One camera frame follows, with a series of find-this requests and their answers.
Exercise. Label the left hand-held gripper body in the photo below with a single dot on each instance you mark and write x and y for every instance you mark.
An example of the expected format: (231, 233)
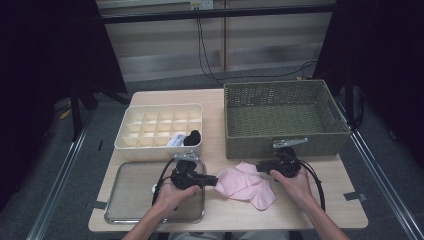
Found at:
(185, 178)

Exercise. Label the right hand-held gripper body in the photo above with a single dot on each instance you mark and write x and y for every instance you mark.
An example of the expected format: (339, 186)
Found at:
(288, 163)

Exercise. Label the pink sock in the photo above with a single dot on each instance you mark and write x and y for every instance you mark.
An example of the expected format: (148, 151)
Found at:
(263, 198)
(236, 181)

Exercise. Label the black sock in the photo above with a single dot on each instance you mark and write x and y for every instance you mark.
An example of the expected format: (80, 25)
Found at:
(190, 140)
(195, 136)

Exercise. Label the clear lid with white knob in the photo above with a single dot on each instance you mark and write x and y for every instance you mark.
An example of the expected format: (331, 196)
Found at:
(133, 200)

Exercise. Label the cream compartment storage box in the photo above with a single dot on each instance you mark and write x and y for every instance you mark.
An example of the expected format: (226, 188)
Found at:
(133, 153)

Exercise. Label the green woven basket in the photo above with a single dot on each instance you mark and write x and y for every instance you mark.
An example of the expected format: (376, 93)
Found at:
(240, 95)

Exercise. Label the person's left hand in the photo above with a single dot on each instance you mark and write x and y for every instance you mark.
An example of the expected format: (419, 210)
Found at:
(173, 196)

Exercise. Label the person's right hand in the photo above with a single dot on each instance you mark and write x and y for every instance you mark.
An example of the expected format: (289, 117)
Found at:
(295, 188)

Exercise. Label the black tape strip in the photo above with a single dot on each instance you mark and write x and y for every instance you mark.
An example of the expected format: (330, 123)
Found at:
(96, 204)
(355, 196)

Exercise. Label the black stand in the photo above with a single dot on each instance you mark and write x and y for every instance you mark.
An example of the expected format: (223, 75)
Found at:
(349, 100)
(76, 113)

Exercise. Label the small black floor tape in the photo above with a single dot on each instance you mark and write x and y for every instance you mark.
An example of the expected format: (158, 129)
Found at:
(100, 145)

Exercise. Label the yellow floor item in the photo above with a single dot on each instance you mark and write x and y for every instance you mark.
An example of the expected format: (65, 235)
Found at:
(65, 113)

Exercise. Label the black metal crossbar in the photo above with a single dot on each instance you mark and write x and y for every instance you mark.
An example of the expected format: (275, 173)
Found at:
(166, 15)

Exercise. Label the metal floor rail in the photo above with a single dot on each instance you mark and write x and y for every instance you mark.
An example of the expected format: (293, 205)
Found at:
(57, 190)
(385, 186)

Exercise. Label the white wall outlet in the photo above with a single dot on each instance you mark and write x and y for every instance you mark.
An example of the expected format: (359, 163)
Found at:
(203, 4)

